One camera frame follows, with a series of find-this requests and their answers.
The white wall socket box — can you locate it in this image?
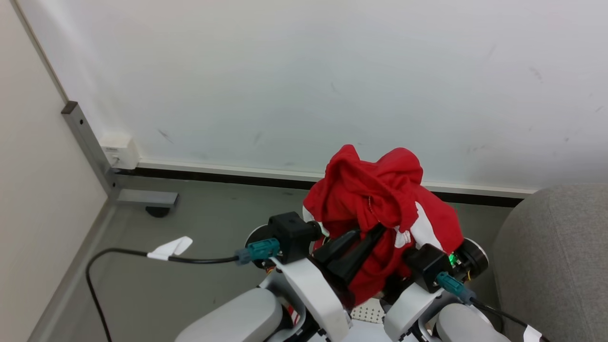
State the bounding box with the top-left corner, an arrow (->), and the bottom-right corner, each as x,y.
99,133 -> 140,170

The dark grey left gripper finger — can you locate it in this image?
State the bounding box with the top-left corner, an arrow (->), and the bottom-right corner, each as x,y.
312,229 -> 362,266
328,223 -> 387,286

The round dark left gripper body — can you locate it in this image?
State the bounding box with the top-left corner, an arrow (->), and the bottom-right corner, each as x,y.
245,224 -> 286,275

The black cable with teal plug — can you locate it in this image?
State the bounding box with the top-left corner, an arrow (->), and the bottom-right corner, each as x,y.
85,238 -> 282,342
436,271 -> 551,342

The grey fabric sofa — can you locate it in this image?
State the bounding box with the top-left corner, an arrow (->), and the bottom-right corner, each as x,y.
491,184 -> 608,342

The red clothing with white patches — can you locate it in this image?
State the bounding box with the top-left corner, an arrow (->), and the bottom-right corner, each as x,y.
303,144 -> 464,307

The round dark right gripper body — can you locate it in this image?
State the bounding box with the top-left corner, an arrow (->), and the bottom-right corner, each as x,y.
447,237 -> 490,284

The grey metal frame post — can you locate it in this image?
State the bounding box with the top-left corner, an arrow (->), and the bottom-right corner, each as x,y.
61,101 -> 179,208

